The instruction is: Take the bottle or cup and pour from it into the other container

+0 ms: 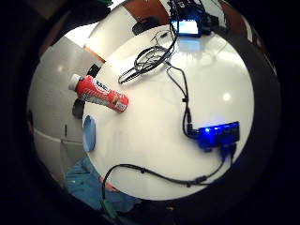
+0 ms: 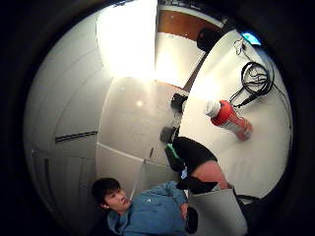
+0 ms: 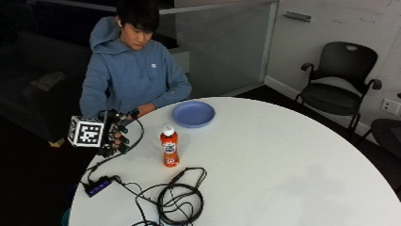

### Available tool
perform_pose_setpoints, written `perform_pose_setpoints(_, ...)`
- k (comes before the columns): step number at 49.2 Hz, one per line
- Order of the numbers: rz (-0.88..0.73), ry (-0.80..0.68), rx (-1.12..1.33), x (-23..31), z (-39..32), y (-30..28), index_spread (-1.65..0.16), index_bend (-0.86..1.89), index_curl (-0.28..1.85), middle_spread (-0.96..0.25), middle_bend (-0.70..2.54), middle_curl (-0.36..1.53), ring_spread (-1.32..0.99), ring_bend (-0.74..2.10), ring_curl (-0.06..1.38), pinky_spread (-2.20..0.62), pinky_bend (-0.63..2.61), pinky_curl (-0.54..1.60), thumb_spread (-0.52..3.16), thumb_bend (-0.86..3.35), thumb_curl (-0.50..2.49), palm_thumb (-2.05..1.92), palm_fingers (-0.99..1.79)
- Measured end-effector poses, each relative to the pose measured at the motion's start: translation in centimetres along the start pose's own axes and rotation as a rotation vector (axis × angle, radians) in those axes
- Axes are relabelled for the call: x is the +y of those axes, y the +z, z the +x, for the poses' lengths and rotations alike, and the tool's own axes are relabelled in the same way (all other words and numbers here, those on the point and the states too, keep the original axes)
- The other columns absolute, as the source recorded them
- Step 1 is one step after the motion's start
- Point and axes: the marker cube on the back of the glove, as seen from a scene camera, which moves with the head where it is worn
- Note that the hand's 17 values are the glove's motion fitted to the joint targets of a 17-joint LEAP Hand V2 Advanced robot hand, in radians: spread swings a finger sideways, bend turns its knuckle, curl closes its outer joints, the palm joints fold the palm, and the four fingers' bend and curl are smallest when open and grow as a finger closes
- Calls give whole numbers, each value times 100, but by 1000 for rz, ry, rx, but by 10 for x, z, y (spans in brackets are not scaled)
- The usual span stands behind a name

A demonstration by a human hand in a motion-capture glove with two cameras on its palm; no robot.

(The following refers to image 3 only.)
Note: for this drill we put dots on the white marker cube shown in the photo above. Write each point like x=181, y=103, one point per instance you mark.
x=85, y=131

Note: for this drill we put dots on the orange bottle with white cap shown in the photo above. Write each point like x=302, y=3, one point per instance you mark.
x=169, y=147

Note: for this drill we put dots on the black usb hub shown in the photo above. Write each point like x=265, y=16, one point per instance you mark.
x=99, y=185

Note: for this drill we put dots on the blue plate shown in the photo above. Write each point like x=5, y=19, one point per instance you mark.
x=193, y=113

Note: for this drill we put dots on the the person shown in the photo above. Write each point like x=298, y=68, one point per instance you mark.
x=129, y=72

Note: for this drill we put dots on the glass partition panel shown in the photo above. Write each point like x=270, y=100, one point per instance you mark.
x=217, y=47

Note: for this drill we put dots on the black office chair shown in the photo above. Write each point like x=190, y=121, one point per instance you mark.
x=338, y=84

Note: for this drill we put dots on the white wall socket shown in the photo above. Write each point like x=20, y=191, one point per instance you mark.
x=390, y=106

